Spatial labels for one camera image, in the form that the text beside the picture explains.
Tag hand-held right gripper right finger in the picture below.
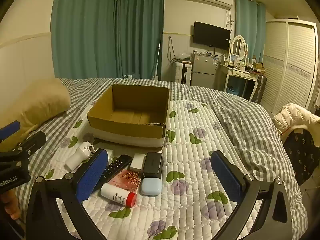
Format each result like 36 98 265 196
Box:
209 150 293 240

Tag white mop pole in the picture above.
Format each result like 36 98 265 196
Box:
152 39 162 79

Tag person's left hand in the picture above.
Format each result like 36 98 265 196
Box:
0 188 22 219

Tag grey checked blanket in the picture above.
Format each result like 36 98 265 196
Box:
15 77 308 232

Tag silver refrigerator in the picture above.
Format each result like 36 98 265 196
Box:
190 53 219 89

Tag black remote control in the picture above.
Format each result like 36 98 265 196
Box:
96 154 133 184

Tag wide teal curtain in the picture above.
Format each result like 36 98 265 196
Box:
51 0 166 80

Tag black wall television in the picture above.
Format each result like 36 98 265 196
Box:
193 21 231 51

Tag light blue earbuds case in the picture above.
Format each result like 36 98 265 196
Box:
140 177 162 196

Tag white vanity table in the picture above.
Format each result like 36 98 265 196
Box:
219 63 259 102

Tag tan pillow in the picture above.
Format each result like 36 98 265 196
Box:
0 77 71 140

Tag white louvred wardrobe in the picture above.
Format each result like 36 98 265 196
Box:
259 18 320 116

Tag white drawer cabinet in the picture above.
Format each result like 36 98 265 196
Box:
174 61 186 83

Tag cream puffer jacket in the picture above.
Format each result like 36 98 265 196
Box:
273 103 320 137

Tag small white box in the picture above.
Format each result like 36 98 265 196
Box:
129 153 147 171

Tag black wall cables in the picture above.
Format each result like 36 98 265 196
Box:
167 36 181 63

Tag white floral quilt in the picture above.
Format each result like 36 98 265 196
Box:
47 100 266 240

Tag brown cardboard box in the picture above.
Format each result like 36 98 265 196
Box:
87 84 170 148

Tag dark suitcase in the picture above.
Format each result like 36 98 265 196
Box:
253 75 268 103

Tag narrow teal curtain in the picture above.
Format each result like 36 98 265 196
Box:
234 0 267 65

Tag black glasses case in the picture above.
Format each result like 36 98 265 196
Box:
142 152 163 179

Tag oval vanity mirror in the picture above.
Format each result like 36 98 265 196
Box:
230 35 249 62

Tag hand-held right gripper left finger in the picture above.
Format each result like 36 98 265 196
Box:
25 148 110 240

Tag white handheld device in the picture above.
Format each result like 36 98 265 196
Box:
64 141 97 171

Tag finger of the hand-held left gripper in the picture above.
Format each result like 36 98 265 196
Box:
0 131 47 167
0 120 21 142

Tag dark printed cloth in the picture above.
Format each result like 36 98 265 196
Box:
282 127 320 186

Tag pink paper clip box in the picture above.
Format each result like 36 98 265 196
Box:
108 169 142 192

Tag white bottle with red cap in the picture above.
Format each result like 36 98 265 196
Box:
101 182 137 208

